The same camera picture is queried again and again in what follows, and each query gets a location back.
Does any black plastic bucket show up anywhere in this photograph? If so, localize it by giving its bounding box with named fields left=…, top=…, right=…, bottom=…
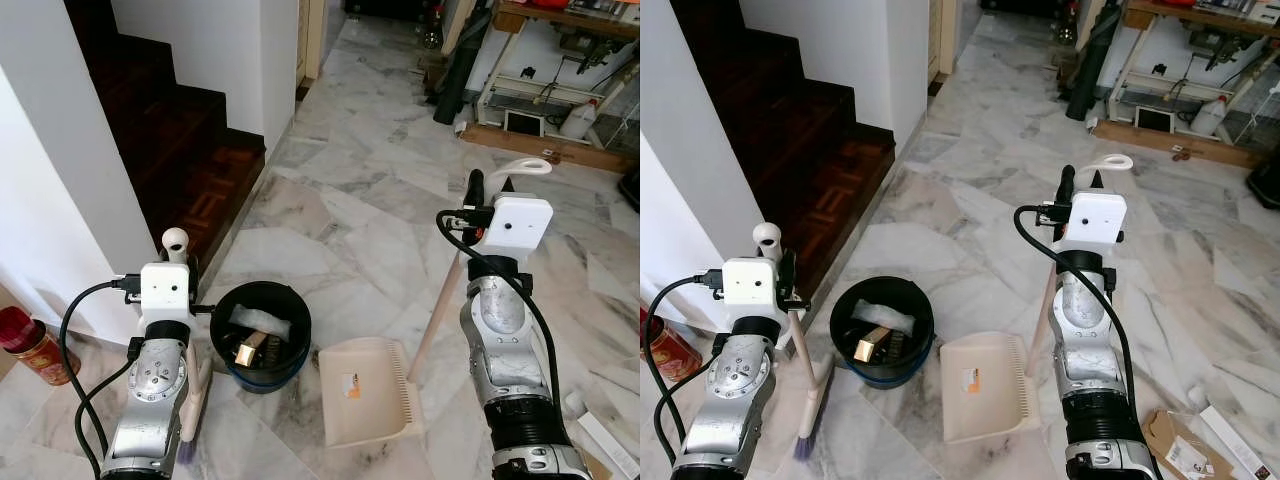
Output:
left=829, top=276, right=936, bottom=389
left=208, top=282, right=313, bottom=394

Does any dark wooden staircase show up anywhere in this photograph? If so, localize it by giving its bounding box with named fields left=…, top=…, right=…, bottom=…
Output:
left=65, top=0, right=267, bottom=267
left=672, top=0, right=897, bottom=297

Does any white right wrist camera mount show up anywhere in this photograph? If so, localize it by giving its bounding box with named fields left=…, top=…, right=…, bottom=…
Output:
left=482, top=195, right=555, bottom=260
left=1066, top=190, right=1129, bottom=252

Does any white framed dark screen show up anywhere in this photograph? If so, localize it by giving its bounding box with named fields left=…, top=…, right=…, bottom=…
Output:
left=1134, top=104, right=1177, bottom=134
left=503, top=108, right=546, bottom=139

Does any crumpled white wrapper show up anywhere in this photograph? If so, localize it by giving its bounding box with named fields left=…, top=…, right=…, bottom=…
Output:
left=228, top=306, right=293, bottom=346
left=850, top=300, right=917, bottom=339

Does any long white carton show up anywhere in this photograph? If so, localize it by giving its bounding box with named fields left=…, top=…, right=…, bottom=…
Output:
left=1196, top=404, right=1264, bottom=480
left=575, top=410, right=641, bottom=480

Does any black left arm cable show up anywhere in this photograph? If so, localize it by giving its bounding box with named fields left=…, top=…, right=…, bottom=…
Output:
left=642, top=272, right=725, bottom=467
left=60, top=278, right=143, bottom=479

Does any cream broom with purple bristles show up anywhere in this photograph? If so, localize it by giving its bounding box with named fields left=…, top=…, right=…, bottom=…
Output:
left=160, top=228, right=214, bottom=466
left=752, top=222, right=836, bottom=463

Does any cream long-handled dustpan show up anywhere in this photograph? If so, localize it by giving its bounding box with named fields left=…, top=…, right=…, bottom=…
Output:
left=318, top=157, right=554, bottom=448
left=940, top=153, right=1135, bottom=444

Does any brown wooden plank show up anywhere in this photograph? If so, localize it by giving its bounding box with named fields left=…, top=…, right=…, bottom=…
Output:
left=460, top=122, right=641, bottom=174
left=1092, top=118, right=1267, bottom=170

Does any red tin can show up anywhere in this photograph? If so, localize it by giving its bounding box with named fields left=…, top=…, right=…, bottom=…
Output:
left=0, top=306, right=81, bottom=387
left=640, top=310, right=704, bottom=384

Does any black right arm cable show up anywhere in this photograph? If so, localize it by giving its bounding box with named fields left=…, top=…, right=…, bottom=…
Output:
left=1014, top=204, right=1137, bottom=401
left=436, top=208, right=563, bottom=421

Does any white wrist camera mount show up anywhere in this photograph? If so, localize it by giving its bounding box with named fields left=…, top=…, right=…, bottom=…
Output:
left=1066, top=190, right=1129, bottom=252
left=720, top=258, right=780, bottom=321
left=140, top=263, right=193, bottom=323
left=482, top=195, right=555, bottom=260

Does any white plastic jug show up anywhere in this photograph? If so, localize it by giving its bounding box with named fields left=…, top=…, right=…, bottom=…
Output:
left=1189, top=94, right=1230, bottom=138
left=559, top=98, right=601, bottom=141

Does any flattened brown cardboard piece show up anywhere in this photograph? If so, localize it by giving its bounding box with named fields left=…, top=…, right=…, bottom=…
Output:
left=1143, top=408, right=1237, bottom=480

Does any black rolled mat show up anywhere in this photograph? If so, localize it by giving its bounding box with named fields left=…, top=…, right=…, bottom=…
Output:
left=1065, top=8, right=1123, bottom=123
left=433, top=28, right=493, bottom=126

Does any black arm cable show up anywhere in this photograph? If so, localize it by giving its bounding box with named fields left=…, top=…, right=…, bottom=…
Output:
left=436, top=208, right=563, bottom=421
left=60, top=278, right=143, bottom=479
left=642, top=272, right=725, bottom=467
left=1014, top=204, right=1137, bottom=401

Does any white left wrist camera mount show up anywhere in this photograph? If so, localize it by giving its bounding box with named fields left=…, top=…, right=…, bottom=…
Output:
left=140, top=263, right=193, bottom=323
left=720, top=258, right=780, bottom=321

